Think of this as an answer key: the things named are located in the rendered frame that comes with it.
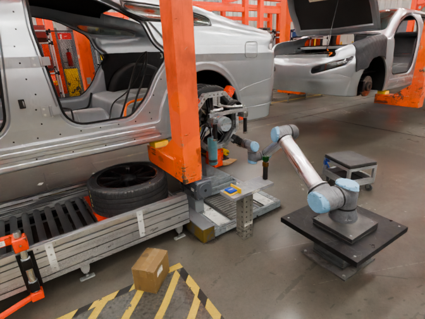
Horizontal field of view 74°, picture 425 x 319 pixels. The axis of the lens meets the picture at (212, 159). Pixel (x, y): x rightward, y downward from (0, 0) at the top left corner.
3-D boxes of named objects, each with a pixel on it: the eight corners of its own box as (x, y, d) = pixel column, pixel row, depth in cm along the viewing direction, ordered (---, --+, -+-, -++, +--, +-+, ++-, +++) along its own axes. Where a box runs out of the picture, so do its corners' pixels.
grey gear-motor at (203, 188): (191, 194, 297) (188, 162, 285) (214, 210, 265) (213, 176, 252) (176, 199, 287) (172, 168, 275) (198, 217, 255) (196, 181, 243)
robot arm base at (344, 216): (362, 215, 199) (364, 203, 196) (350, 227, 188) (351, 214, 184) (336, 205, 213) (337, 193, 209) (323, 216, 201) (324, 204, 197)
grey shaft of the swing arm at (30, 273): (45, 291, 185) (24, 226, 167) (47, 296, 181) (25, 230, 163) (30, 298, 180) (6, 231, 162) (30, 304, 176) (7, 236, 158)
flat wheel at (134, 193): (137, 177, 296) (134, 156, 287) (183, 193, 257) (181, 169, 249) (76, 204, 247) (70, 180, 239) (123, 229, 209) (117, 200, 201)
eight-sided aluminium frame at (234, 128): (234, 142, 295) (234, 88, 276) (239, 143, 290) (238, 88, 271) (190, 154, 266) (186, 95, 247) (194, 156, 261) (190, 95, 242)
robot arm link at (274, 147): (302, 119, 223) (265, 149, 284) (289, 121, 219) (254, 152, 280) (307, 133, 220) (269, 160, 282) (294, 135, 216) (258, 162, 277)
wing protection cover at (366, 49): (366, 68, 470) (371, 34, 451) (385, 68, 446) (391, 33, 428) (341, 71, 432) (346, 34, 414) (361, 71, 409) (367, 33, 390)
